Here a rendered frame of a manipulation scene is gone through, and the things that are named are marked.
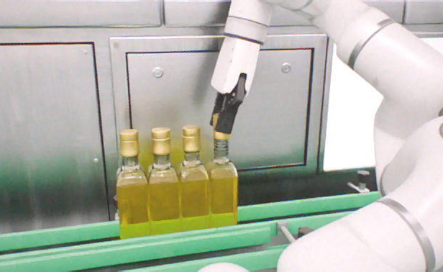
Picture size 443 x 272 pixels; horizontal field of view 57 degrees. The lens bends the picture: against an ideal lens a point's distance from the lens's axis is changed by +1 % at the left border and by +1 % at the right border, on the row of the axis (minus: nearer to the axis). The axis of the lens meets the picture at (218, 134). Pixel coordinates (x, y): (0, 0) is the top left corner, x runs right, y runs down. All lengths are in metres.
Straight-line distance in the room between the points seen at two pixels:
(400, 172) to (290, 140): 0.48
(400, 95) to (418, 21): 0.52
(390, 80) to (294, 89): 0.40
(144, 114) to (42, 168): 0.25
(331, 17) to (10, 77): 0.62
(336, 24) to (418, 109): 0.23
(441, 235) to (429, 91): 0.19
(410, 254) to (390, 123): 0.23
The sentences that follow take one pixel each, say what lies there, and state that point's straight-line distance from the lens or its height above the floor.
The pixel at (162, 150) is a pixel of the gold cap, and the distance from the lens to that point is 0.74.
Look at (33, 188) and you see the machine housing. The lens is 0.97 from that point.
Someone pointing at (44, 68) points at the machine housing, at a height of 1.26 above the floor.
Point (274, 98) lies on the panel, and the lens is 0.92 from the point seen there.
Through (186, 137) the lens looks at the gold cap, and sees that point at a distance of 0.74.
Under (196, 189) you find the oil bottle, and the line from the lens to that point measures 0.76.
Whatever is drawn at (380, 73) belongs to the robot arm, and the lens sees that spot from 0.58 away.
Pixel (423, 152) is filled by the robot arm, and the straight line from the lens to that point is 0.48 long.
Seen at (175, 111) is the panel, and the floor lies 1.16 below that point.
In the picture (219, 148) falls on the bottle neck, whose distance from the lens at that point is 0.76.
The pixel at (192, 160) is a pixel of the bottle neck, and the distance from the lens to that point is 0.75.
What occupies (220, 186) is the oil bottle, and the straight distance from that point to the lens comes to 0.77.
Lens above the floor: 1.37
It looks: 17 degrees down
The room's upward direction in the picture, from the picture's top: straight up
